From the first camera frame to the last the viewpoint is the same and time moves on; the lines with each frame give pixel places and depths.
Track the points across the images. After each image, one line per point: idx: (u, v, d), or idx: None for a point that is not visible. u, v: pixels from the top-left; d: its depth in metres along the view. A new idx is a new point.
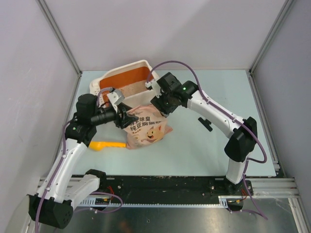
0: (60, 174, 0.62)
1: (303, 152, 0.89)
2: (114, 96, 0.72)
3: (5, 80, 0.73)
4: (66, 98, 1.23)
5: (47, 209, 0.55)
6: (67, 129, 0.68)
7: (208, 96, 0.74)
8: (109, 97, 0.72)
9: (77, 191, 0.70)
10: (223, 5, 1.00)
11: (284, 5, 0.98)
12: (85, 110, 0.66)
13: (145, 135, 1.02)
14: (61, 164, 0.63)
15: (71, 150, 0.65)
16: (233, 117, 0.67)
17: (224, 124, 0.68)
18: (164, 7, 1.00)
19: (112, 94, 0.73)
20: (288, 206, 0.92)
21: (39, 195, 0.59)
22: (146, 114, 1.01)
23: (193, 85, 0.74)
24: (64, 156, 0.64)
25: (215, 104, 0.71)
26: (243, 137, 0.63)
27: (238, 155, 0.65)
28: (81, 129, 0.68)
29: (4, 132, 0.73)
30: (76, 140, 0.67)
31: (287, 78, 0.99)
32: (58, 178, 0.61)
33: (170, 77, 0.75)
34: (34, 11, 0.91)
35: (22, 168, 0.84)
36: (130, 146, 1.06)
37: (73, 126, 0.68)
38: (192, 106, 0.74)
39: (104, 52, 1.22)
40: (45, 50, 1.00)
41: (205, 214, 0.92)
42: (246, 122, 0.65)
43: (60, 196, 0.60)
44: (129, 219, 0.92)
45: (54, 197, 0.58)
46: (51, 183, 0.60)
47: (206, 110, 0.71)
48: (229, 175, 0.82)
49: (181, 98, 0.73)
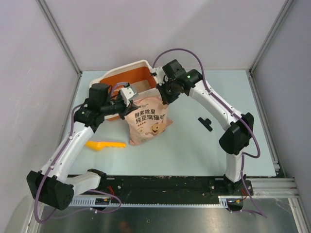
0: (65, 154, 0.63)
1: (303, 152, 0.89)
2: (130, 92, 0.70)
3: (5, 80, 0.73)
4: (66, 98, 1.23)
5: (49, 187, 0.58)
6: (77, 113, 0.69)
7: (211, 88, 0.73)
8: (124, 93, 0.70)
9: (78, 180, 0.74)
10: (223, 6, 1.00)
11: (283, 5, 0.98)
12: (97, 97, 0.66)
13: (149, 128, 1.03)
14: (68, 144, 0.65)
15: (78, 133, 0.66)
16: (232, 110, 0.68)
17: (222, 117, 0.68)
18: (164, 7, 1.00)
19: (127, 89, 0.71)
20: (288, 206, 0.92)
21: (43, 172, 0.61)
22: (151, 106, 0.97)
23: (197, 74, 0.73)
24: (71, 137, 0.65)
25: (216, 95, 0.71)
26: (238, 131, 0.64)
27: (232, 147, 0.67)
28: (90, 114, 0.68)
29: (4, 132, 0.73)
30: (84, 124, 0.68)
31: (287, 77, 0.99)
32: (62, 158, 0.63)
33: (176, 63, 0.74)
34: (34, 11, 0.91)
35: (22, 167, 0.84)
36: (134, 143, 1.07)
37: (82, 111, 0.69)
38: (193, 95, 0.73)
39: (104, 51, 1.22)
40: (45, 50, 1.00)
41: (205, 214, 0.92)
42: (244, 117, 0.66)
43: (63, 176, 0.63)
44: (129, 219, 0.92)
45: (56, 176, 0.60)
46: (55, 162, 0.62)
47: (206, 100, 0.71)
48: (228, 173, 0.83)
49: (184, 85, 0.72)
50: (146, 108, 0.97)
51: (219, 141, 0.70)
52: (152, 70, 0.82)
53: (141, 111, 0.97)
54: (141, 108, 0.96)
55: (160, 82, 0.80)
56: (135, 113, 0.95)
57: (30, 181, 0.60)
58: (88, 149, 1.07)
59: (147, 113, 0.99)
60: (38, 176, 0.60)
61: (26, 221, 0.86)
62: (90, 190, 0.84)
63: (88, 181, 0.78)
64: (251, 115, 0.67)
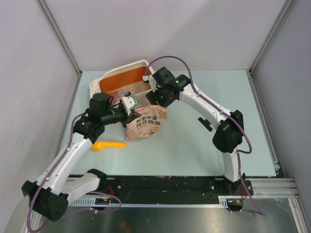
0: (60, 166, 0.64)
1: (303, 152, 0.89)
2: (130, 102, 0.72)
3: (5, 80, 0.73)
4: (66, 98, 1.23)
5: (42, 199, 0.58)
6: (77, 123, 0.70)
7: (199, 90, 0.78)
8: (125, 102, 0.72)
9: (74, 187, 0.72)
10: (223, 6, 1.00)
11: (284, 5, 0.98)
12: (97, 108, 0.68)
13: (148, 130, 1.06)
14: (65, 156, 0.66)
15: (76, 145, 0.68)
16: (220, 109, 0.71)
17: (212, 116, 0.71)
18: (164, 7, 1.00)
19: (128, 99, 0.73)
20: (288, 206, 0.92)
21: (38, 182, 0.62)
22: (152, 112, 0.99)
23: (185, 77, 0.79)
24: (68, 148, 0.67)
25: (205, 96, 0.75)
26: (228, 128, 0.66)
27: (224, 145, 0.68)
28: (90, 125, 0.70)
29: (4, 132, 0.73)
30: (82, 136, 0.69)
31: (288, 77, 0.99)
32: (58, 170, 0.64)
33: (164, 71, 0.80)
34: (34, 11, 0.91)
35: (22, 168, 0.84)
36: (130, 139, 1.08)
37: (82, 121, 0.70)
38: (183, 99, 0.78)
39: (104, 51, 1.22)
40: (45, 50, 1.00)
41: (205, 214, 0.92)
42: (232, 114, 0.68)
43: (58, 188, 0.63)
44: (129, 219, 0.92)
45: (51, 188, 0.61)
46: (51, 173, 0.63)
47: (196, 102, 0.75)
48: (227, 173, 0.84)
49: (173, 91, 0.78)
50: (147, 115, 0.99)
51: (213, 140, 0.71)
52: (145, 78, 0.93)
53: (142, 117, 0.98)
54: (143, 114, 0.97)
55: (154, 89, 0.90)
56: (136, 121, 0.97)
57: (25, 191, 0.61)
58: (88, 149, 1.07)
59: (148, 120, 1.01)
60: (33, 187, 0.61)
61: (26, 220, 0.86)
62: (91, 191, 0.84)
63: (85, 185, 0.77)
64: (239, 112, 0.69)
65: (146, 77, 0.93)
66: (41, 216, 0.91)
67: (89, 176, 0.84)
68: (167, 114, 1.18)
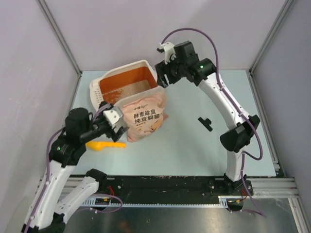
0: (44, 201, 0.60)
1: (303, 152, 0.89)
2: (114, 116, 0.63)
3: (5, 80, 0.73)
4: (66, 98, 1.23)
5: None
6: (52, 148, 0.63)
7: (223, 83, 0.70)
8: (109, 116, 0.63)
9: (70, 202, 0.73)
10: (223, 6, 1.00)
11: (284, 4, 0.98)
12: (74, 127, 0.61)
13: (149, 127, 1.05)
14: (45, 190, 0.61)
15: (55, 176, 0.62)
16: (240, 110, 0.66)
17: (229, 116, 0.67)
18: (164, 7, 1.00)
19: (111, 112, 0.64)
20: (288, 206, 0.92)
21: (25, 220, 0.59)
22: (149, 107, 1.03)
23: (212, 64, 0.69)
24: (47, 182, 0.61)
25: (228, 92, 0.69)
26: (242, 132, 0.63)
27: (233, 145, 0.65)
28: (66, 149, 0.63)
29: (4, 132, 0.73)
30: (60, 164, 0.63)
31: (288, 77, 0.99)
32: (42, 206, 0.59)
33: (189, 47, 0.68)
34: (34, 11, 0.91)
35: (22, 168, 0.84)
36: (132, 140, 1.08)
37: (58, 145, 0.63)
38: (203, 88, 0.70)
39: (104, 51, 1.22)
40: (45, 50, 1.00)
41: (205, 214, 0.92)
42: (251, 119, 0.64)
43: (46, 222, 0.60)
44: (130, 219, 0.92)
45: (38, 226, 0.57)
46: (35, 211, 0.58)
47: (216, 96, 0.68)
48: (229, 172, 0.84)
49: (195, 74, 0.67)
50: (146, 110, 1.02)
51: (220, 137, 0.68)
52: (160, 45, 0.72)
53: (141, 112, 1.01)
54: (140, 108, 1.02)
55: (166, 60, 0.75)
56: (134, 114, 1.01)
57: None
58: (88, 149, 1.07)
59: (147, 114, 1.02)
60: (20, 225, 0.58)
61: None
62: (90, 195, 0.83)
63: (81, 197, 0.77)
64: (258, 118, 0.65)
65: (162, 45, 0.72)
66: None
67: (88, 181, 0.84)
68: (167, 114, 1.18)
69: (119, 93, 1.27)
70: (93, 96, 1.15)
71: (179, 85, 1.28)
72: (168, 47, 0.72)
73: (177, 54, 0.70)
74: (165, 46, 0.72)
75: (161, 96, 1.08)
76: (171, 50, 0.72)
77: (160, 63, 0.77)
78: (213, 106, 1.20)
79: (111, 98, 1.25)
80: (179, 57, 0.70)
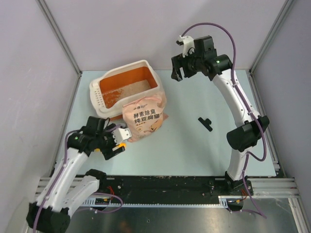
0: (60, 183, 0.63)
1: (303, 152, 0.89)
2: (127, 133, 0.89)
3: (5, 80, 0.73)
4: (67, 98, 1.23)
5: (44, 218, 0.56)
6: (70, 138, 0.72)
7: (237, 80, 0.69)
8: (123, 133, 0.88)
9: (74, 197, 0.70)
10: (222, 6, 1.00)
11: (284, 5, 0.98)
12: (95, 125, 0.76)
13: (149, 127, 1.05)
14: (62, 173, 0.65)
15: (72, 160, 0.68)
16: (250, 109, 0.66)
17: (238, 113, 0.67)
18: (164, 7, 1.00)
19: (125, 131, 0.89)
20: (288, 206, 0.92)
21: (38, 203, 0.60)
22: (149, 106, 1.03)
23: (228, 61, 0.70)
24: (65, 165, 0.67)
25: (240, 90, 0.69)
26: (249, 130, 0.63)
27: (238, 144, 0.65)
28: (83, 139, 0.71)
29: (5, 132, 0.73)
30: (77, 150, 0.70)
31: (288, 77, 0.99)
32: (57, 187, 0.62)
33: (210, 41, 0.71)
34: (34, 11, 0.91)
35: (22, 168, 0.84)
36: (132, 140, 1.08)
37: (75, 136, 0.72)
38: (216, 83, 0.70)
39: (104, 52, 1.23)
40: (45, 50, 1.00)
41: (205, 214, 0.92)
42: (260, 119, 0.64)
43: (59, 205, 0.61)
44: (130, 219, 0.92)
45: (51, 207, 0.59)
46: (50, 191, 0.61)
47: (228, 92, 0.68)
48: (230, 170, 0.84)
49: (210, 69, 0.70)
50: (146, 109, 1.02)
51: (227, 135, 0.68)
52: (179, 38, 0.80)
53: (141, 111, 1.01)
54: (141, 108, 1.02)
55: (184, 53, 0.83)
56: (134, 114, 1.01)
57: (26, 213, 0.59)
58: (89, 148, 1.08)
59: (147, 114, 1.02)
60: (34, 208, 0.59)
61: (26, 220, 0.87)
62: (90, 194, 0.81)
63: (85, 192, 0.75)
64: (268, 120, 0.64)
65: (181, 38, 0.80)
66: None
67: (89, 180, 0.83)
68: (168, 114, 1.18)
69: (119, 93, 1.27)
70: (93, 96, 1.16)
71: (179, 85, 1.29)
72: (188, 41, 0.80)
73: (197, 47, 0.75)
74: (184, 40, 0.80)
75: (161, 96, 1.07)
76: (189, 44, 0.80)
77: (177, 57, 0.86)
78: (213, 106, 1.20)
79: (111, 98, 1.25)
80: (198, 50, 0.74)
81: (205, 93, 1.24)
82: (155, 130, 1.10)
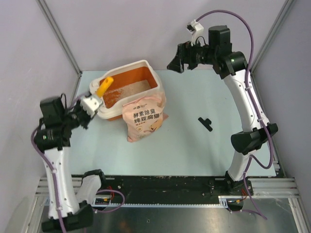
0: (63, 189, 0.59)
1: (303, 152, 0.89)
2: (95, 103, 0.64)
3: (5, 81, 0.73)
4: (66, 98, 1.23)
5: (70, 225, 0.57)
6: (38, 141, 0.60)
7: (250, 83, 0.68)
8: (90, 105, 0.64)
9: (86, 192, 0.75)
10: (223, 6, 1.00)
11: (284, 4, 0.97)
12: (52, 112, 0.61)
13: (148, 126, 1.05)
14: (58, 179, 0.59)
15: (59, 161, 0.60)
16: (260, 116, 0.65)
17: (248, 119, 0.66)
18: (164, 7, 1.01)
19: (91, 100, 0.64)
20: (288, 206, 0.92)
21: (55, 217, 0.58)
22: (149, 106, 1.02)
23: (243, 59, 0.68)
24: (54, 170, 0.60)
25: (253, 93, 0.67)
26: (256, 136, 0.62)
27: (242, 148, 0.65)
28: (54, 134, 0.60)
29: (4, 132, 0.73)
30: (56, 148, 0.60)
31: (287, 77, 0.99)
32: (63, 194, 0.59)
33: (227, 35, 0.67)
34: (34, 11, 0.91)
35: (22, 167, 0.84)
36: (132, 140, 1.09)
37: (43, 134, 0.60)
38: (229, 82, 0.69)
39: (104, 51, 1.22)
40: (45, 49, 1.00)
41: (205, 214, 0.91)
42: (269, 126, 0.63)
43: (76, 205, 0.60)
44: (129, 219, 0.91)
45: (70, 211, 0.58)
46: (60, 201, 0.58)
47: (240, 94, 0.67)
48: (231, 171, 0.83)
49: (222, 67, 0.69)
50: (145, 109, 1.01)
51: (232, 136, 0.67)
52: (192, 23, 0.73)
53: (140, 111, 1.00)
54: (140, 108, 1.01)
55: (193, 41, 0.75)
56: (134, 113, 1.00)
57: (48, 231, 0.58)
58: (89, 148, 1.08)
59: (147, 114, 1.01)
60: (54, 222, 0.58)
61: (26, 221, 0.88)
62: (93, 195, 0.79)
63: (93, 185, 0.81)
64: (277, 127, 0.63)
65: (194, 24, 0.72)
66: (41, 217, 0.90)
67: (88, 180, 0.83)
68: (168, 114, 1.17)
69: (119, 93, 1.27)
70: None
71: (178, 84, 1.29)
72: (199, 28, 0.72)
73: (211, 38, 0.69)
74: (196, 26, 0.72)
75: (160, 96, 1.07)
76: (199, 32, 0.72)
77: (184, 43, 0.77)
78: (213, 106, 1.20)
79: (111, 98, 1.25)
80: (212, 41, 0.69)
81: (205, 93, 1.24)
82: (155, 130, 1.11)
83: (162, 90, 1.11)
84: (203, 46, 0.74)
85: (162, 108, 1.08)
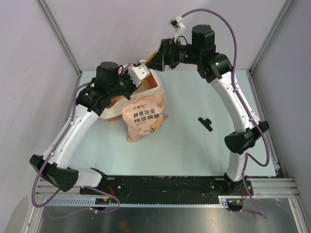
0: (65, 141, 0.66)
1: (304, 152, 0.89)
2: (143, 72, 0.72)
3: (5, 81, 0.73)
4: (67, 98, 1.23)
5: (49, 173, 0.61)
6: (80, 95, 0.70)
7: (237, 84, 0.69)
8: (138, 73, 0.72)
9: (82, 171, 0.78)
10: (223, 6, 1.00)
11: (284, 4, 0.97)
12: (104, 77, 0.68)
13: (148, 126, 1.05)
14: (68, 131, 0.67)
15: (80, 119, 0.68)
16: (251, 115, 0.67)
17: (239, 120, 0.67)
18: (164, 7, 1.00)
19: (140, 69, 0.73)
20: (288, 206, 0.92)
21: (44, 158, 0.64)
22: (149, 106, 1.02)
23: (227, 62, 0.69)
24: (72, 123, 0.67)
25: (241, 94, 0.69)
26: (250, 136, 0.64)
27: (237, 148, 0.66)
28: (94, 97, 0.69)
29: (4, 132, 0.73)
30: (86, 108, 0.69)
31: (287, 77, 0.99)
32: (63, 145, 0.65)
33: (212, 38, 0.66)
34: (34, 10, 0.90)
35: (22, 167, 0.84)
36: (132, 140, 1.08)
37: (86, 92, 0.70)
38: (215, 86, 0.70)
39: (104, 51, 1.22)
40: (45, 49, 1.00)
41: (205, 214, 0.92)
42: (261, 124, 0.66)
43: (64, 162, 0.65)
44: (129, 218, 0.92)
45: (57, 163, 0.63)
46: (56, 148, 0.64)
47: (228, 96, 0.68)
48: (230, 171, 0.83)
49: (208, 71, 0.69)
50: (146, 109, 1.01)
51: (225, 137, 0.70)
52: (177, 19, 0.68)
53: (140, 111, 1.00)
54: (140, 108, 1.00)
55: (176, 39, 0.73)
56: (134, 114, 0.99)
57: (33, 165, 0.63)
58: (89, 148, 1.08)
59: (147, 114, 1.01)
60: (40, 160, 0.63)
61: (26, 221, 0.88)
62: (85, 185, 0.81)
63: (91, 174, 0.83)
64: (267, 124, 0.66)
65: (178, 21, 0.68)
66: (41, 217, 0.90)
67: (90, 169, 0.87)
68: (168, 114, 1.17)
69: None
70: None
71: (178, 84, 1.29)
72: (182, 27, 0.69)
73: (196, 40, 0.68)
74: (180, 24, 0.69)
75: (160, 96, 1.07)
76: (181, 31, 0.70)
77: (168, 39, 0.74)
78: (213, 106, 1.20)
79: None
80: (197, 43, 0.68)
81: (205, 93, 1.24)
82: (155, 130, 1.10)
83: (162, 91, 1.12)
84: (186, 45, 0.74)
85: (162, 108, 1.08)
